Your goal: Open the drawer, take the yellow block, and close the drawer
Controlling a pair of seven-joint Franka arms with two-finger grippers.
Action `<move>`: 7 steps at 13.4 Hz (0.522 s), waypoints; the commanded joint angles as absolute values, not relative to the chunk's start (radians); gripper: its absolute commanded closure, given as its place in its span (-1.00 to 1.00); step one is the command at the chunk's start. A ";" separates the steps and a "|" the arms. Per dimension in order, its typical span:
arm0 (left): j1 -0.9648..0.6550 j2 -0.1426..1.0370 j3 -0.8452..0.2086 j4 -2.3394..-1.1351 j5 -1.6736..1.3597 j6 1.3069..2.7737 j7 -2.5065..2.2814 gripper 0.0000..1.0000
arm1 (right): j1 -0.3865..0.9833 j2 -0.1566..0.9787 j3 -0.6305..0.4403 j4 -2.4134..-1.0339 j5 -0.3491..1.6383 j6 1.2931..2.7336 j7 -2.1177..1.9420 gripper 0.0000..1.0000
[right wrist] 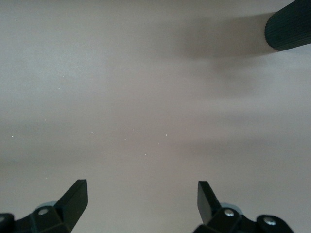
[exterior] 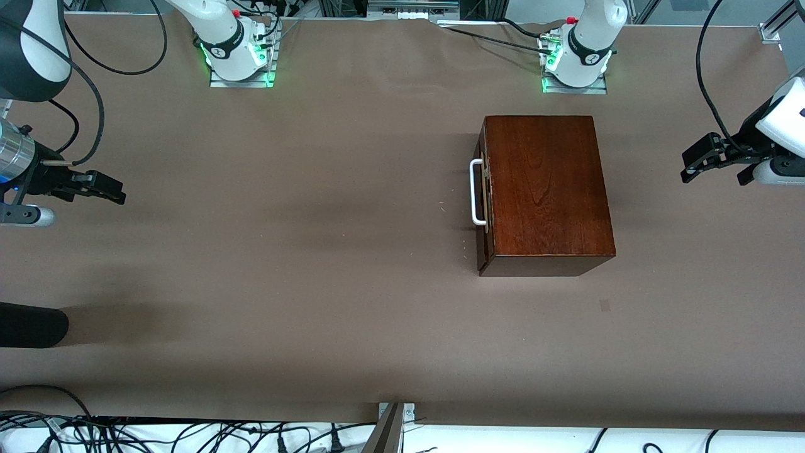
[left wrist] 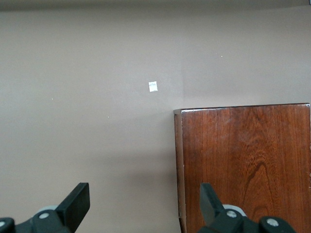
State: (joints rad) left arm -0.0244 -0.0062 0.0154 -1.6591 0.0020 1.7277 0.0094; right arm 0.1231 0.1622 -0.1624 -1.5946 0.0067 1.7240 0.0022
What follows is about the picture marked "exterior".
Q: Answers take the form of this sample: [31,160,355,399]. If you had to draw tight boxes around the light wood drawer white handle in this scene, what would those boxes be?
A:
[470,135,495,252]

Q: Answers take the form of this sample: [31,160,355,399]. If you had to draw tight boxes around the aluminium corner profile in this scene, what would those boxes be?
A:
[760,0,805,43]

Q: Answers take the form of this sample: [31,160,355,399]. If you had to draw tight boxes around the black cylinder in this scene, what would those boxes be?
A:
[0,302,70,349]

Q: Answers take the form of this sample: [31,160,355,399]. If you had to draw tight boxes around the dark brown wooden cabinet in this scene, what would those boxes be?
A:
[476,115,616,277]

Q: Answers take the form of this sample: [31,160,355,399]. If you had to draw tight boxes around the silver strip device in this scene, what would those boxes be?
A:
[367,0,460,18]

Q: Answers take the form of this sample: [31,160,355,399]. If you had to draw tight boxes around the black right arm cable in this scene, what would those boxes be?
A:
[0,16,106,167]

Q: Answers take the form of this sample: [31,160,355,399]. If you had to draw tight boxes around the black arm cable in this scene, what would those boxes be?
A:
[0,16,106,167]
[696,0,746,155]

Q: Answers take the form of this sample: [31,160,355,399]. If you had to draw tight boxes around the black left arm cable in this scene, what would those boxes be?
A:
[696,0,746,155]

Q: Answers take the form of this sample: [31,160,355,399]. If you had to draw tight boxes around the black looping cable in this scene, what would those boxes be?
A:
[63,0,169,77]

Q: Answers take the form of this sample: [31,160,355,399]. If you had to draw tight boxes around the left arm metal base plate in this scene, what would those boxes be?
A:
[542,35,608,95]

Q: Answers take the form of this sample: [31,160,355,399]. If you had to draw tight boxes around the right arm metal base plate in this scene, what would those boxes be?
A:
[209,25,277,89]

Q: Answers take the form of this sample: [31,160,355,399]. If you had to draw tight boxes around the black arcing cable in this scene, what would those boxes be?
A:
[0,384,95,419]

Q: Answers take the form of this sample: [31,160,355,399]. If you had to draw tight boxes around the right base cable bundle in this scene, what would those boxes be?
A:
[230,0,303,48]

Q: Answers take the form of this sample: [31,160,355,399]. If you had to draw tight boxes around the black left base cable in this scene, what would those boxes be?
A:
[440,22,557,54]

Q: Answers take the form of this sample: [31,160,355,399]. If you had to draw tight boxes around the tangled black cables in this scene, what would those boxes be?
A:
[0,412,378,453]

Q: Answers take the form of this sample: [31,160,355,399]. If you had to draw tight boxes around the dark metal post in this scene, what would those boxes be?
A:
[362,403,404,453]

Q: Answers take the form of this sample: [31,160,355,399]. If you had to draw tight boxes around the metal bracket plate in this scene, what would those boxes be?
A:
[377,403,416,423]

